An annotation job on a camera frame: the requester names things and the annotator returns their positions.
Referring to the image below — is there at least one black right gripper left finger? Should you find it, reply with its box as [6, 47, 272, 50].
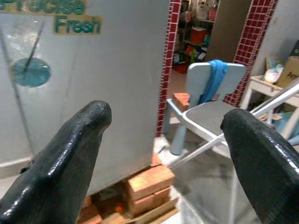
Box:
[0, 100, 112, 224]

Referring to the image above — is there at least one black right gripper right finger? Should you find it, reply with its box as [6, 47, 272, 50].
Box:
[221, 109, 299, 224]

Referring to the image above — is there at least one grey silver fridge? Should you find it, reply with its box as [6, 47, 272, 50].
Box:
[0, 0, 170, 197]

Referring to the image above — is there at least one grey metal folding chair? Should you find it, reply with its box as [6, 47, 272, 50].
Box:
[167, 81, 299, 224]

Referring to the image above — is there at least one white low shelf unit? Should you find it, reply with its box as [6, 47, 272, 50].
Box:
[240, 75, 299, 119]

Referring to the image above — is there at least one white filled plastic bag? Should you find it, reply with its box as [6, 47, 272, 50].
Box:
[263, 64, 285, 84]

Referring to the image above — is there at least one brown cardboard box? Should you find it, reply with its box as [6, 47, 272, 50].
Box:
[277, 56, 299, 89]

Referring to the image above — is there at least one blue cloth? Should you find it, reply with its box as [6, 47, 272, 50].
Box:
[198, 59, 228, 106]

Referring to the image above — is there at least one broken red brick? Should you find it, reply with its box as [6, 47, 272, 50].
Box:
[172, 92, 190, 111]

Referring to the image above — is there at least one light blue kid chair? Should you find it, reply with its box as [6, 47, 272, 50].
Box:
[163, 61, 247, 156]

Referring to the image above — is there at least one green plant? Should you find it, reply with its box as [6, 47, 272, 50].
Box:
[188, 49, 199, 65]

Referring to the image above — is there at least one brown door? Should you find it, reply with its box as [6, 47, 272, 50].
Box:
[205, 0, 253, 63]

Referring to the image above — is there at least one orange storage box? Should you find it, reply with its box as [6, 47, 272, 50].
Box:
[190, 27, 210, 44]

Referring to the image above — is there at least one wooden shelf rack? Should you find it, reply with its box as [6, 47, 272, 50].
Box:
[181, 0, 221, 49]

